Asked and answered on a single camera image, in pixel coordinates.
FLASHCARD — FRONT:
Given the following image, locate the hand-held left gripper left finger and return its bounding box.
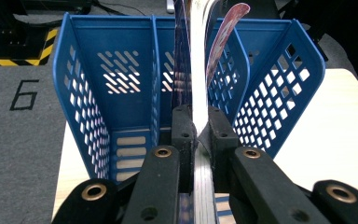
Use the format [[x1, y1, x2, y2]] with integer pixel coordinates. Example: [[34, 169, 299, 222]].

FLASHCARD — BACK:
[[171, 104, 198, 194]]

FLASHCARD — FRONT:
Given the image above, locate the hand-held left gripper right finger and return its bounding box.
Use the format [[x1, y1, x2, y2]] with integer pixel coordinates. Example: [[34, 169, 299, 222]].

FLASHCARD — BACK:
[[207, 105, 241, 194]]

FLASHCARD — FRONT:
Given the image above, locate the red cover magazine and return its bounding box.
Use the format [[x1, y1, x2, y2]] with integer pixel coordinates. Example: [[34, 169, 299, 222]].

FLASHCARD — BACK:
[[171, 0, 252, 224]]

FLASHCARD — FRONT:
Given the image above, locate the blue plastic file rack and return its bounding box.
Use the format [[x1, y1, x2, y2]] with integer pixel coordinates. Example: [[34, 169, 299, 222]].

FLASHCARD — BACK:
[[51, 12, 327, 188]]

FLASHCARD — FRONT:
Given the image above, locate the black stand base striped tape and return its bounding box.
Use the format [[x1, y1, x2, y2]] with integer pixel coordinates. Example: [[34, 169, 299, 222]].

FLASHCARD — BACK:
[[0, 17, 59, 67]]

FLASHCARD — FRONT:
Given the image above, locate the bundle of floor cables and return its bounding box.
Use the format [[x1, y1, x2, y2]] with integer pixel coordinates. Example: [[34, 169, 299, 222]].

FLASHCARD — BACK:
[[10, 0, 148, 30]]

